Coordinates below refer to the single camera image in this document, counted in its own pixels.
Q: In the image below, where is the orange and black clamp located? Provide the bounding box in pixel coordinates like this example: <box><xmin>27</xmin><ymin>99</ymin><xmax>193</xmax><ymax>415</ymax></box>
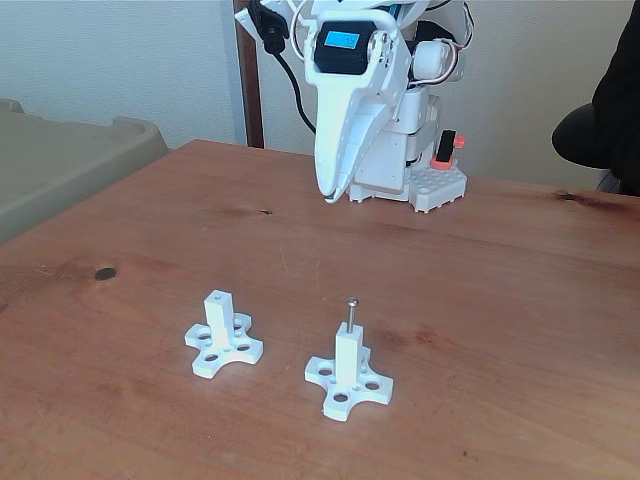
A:
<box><xmin>430</xmin><ymin>128</ymin><xmax>467</xmax><ymax>172</ymax></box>

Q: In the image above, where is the beige plastic bin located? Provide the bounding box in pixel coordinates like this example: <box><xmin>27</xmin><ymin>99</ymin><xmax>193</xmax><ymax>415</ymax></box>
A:
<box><xmin>0</xmin><ymin>97</ymin><xmax>170</xmax><ymax>246</ymax></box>

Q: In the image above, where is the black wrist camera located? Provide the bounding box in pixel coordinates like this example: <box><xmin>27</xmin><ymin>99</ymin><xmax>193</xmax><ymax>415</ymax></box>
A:
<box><xmin>248</xmin><ymin>0</ymin><xmax>291</xmax><ymax>56</ymax></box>

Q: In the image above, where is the white studded base plate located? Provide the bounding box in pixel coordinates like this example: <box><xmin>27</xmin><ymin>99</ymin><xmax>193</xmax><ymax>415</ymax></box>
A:
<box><xmin>347</xmin><ymin>162</ymin><xmax>469</xmax><ymax>215</ymax></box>

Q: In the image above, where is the white camera bracket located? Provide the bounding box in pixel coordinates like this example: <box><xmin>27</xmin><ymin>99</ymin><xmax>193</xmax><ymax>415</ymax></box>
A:
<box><xmin>234</xmin><ymin>0</ymin><xmax>314</xmax><ymax>49</ymax></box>

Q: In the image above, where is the white cross-base post stand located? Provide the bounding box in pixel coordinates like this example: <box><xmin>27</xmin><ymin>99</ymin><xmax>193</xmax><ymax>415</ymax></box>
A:
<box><xmin>183</xmin><ymin>289</ymin><xmax>265</xmax><ymax>380</ymax></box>
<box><xmin>303</xmin><ymin>322</ymin><xmax>395</xmax><ymax>421</ymax></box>

